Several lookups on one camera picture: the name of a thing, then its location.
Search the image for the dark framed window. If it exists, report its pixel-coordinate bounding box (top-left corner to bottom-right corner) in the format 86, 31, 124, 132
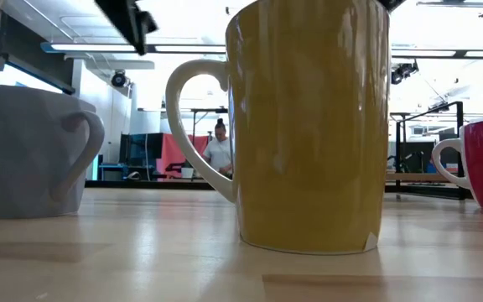
0, 49, 77, 96

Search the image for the black mounted camera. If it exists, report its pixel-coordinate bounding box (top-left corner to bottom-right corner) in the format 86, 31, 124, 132
391, 60, 420, 86
110, 70, 128, 89

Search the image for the person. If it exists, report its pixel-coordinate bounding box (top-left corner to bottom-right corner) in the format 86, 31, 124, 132
202, 117, 234, 177

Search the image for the black metal wooden shelf rack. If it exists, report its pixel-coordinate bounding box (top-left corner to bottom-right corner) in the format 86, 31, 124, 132
386, 100, 465, 188

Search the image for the black background table frame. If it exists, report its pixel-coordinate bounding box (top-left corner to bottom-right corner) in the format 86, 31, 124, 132
137, 107, 230, 139

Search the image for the ceiling light strip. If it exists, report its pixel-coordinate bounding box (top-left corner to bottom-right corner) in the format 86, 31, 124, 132
391, 49, 483, 60
39, 41, 228, 55

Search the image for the blue low table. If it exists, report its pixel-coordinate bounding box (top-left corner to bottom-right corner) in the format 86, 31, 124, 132
96, 163, 158, 181

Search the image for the yellow mug white handle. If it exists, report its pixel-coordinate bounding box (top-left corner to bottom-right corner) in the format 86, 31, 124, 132
164, 0, 392, 256

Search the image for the dark blue cabinet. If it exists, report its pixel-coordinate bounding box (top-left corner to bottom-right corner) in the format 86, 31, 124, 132
118, 133, 165, 168

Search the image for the orange-red cloth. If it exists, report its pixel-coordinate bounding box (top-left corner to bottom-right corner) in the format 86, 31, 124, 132
156, 133, 210, 180

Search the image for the lavender grey mug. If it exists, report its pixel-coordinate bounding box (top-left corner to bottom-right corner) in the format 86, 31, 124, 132
0, 85, 106, 220

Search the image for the black overhead fixture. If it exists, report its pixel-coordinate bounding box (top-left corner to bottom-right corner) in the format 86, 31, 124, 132
377, 0, 408, 13

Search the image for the ceiling lamp fixture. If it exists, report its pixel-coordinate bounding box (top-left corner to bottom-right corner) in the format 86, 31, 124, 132
416, 0, 483, 18

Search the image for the black aluminium table frame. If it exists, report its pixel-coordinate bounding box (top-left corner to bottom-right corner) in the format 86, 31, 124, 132
84, 179, 475, 200

